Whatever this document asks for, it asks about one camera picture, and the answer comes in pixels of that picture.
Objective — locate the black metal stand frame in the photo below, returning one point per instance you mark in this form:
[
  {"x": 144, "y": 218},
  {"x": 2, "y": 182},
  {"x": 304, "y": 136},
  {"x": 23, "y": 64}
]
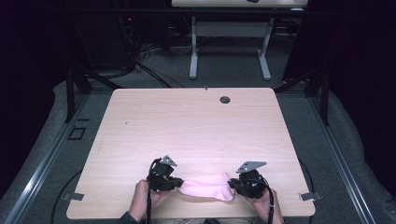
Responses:
[
  {"x": 324, "y": 99},
  {"x": 71, "y": 93}
]

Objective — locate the person's right hand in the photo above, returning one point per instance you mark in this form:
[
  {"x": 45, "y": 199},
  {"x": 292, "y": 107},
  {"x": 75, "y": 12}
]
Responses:
[{"x": 264, "y": 208}]

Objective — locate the pink cloth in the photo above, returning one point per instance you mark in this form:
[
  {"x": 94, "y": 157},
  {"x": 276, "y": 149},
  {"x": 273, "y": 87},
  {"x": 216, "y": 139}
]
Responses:
[{"x": 207, "y": 186}]

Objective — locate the aluminium floor rail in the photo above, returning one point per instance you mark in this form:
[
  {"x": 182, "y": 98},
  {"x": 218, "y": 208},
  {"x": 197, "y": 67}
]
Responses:
[
  {"x": 40, "y": 168},
  {"x": 342, "y": 168}
]

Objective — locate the short black tape strip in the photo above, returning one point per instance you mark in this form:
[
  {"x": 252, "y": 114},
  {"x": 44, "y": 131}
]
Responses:
[{"x": 83, "y": 119}]

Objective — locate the white desk with grey legs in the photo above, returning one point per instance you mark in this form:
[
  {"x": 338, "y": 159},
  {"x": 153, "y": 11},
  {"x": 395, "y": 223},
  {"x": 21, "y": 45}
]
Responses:
[{"x": 230, "y": 29}]

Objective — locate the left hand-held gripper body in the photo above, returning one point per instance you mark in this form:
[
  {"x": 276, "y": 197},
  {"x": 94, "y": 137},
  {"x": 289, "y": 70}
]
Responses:
[{"x": 160, "y": 179}]

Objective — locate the person's left hand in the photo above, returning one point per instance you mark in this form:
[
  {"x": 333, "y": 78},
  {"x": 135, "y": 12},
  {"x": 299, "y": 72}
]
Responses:
[{"x": 141, "y": 199}]

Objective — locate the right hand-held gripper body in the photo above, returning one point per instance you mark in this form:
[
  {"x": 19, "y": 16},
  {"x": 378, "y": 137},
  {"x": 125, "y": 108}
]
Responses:
[{"x": 252, "y": 183}]

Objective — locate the black horizontal crossbar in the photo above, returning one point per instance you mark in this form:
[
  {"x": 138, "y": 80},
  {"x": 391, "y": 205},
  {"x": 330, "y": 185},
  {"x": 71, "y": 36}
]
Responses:
[{"x": 124, "y": 10}]

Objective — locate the grey metal table bracket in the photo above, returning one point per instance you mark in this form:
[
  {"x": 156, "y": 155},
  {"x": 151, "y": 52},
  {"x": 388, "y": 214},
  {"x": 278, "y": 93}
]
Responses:
[
  {"x": 73, "y": 196},
  {"x": 309, "y": 196}
]

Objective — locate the dark equipment rack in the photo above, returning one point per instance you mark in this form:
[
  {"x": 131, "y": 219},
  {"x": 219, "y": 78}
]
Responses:
[{"x": 128, "y": 40}]

